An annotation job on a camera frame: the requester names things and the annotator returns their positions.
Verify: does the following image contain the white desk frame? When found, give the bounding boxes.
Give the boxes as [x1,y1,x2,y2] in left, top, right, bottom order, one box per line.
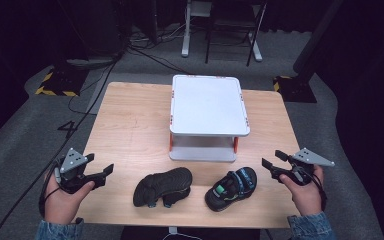
[180,0,264,63]

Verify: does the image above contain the bundle of floor cables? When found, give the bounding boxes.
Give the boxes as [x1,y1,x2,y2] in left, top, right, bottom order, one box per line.
[126,23,189,74]

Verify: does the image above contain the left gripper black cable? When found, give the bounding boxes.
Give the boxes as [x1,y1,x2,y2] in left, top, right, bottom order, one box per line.
[38,159,63,218]

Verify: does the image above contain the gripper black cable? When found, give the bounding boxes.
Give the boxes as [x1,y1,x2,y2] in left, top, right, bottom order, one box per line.
[38,159,63,218]
[308,166,328,212]

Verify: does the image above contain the person's right hand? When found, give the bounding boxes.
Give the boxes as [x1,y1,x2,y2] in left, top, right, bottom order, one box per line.
[278,165,325,218]

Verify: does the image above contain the black stand base, hazard stripes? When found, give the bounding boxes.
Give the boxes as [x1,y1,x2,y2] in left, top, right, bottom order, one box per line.
[34,65,90,98]
[272,0,345,104]

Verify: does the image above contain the person's left hand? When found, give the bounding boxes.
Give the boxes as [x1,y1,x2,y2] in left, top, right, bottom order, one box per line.
[43,172,96,226]

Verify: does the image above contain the black folding chair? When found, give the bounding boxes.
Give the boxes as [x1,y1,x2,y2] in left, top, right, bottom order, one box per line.
[204,0,268,67]

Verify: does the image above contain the white cable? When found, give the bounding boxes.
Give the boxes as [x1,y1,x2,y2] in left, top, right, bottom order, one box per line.
[161,226,205,240]

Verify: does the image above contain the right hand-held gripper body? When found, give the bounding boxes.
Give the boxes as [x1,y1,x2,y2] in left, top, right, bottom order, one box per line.
[279,147,336,187]

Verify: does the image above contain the plain black sandal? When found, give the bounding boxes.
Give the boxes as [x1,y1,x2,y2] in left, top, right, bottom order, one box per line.
[132,166,194,209]

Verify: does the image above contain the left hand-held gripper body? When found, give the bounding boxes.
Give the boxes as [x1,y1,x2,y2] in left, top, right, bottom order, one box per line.
[54,147,107,195]

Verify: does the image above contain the long black floor cable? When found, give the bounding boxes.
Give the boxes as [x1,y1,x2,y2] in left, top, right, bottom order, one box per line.
[0,59,118,240]

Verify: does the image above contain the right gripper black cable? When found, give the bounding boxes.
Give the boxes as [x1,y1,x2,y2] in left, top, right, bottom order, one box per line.
[308,166,328,212]

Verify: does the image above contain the white two-tier shoe rack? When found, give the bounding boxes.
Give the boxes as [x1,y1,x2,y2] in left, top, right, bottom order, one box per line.
[168,74,251,164]

